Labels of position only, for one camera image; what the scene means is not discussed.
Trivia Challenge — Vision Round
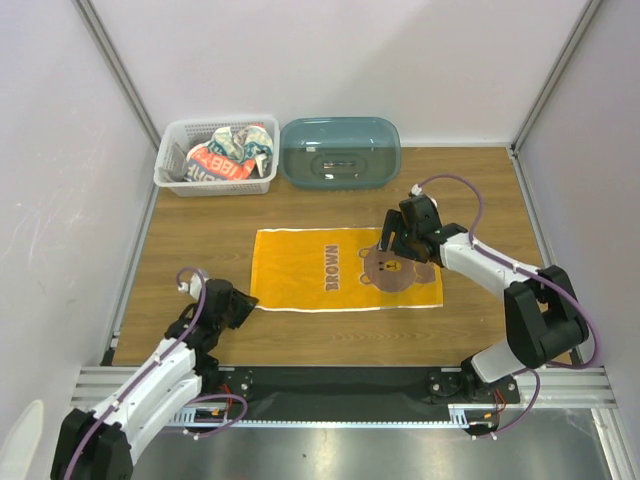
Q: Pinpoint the white plastic basket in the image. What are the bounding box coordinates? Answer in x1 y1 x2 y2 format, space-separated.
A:
154 115 280 197

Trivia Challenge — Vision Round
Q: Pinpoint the aluminium frame rail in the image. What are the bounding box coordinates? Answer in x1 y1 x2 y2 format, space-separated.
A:
62 361 615 439

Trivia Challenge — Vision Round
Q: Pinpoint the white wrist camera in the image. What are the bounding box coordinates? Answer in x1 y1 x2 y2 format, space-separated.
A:
178 272 208 301
409 184 438 208

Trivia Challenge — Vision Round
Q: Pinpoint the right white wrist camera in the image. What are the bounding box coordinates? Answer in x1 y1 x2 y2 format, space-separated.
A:
409 184 438 208

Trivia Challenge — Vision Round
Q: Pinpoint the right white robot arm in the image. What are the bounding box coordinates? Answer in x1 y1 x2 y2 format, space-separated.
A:
378 195 590 402

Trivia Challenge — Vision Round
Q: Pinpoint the yellow brown bear towel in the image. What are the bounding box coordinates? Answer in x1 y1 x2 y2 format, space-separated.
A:
250 227 444 313

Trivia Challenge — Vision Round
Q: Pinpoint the teal plastic tub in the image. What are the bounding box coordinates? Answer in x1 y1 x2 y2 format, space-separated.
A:
278 117 402 190

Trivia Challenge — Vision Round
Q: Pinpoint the orange white lettered towel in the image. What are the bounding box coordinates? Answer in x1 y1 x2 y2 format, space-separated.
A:
184 144 256 182

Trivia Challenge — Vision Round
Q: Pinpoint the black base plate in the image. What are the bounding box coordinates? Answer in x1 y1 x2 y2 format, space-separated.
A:
219 366 520 423

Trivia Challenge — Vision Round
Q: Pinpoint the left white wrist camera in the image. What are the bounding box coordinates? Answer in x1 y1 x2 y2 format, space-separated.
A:
178 272 208 301

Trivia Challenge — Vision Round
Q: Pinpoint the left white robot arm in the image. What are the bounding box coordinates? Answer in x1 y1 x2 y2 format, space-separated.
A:
50 275 258 479

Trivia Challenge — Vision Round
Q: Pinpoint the teal patterned towel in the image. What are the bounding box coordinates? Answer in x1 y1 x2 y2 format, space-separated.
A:
206 124 274 167

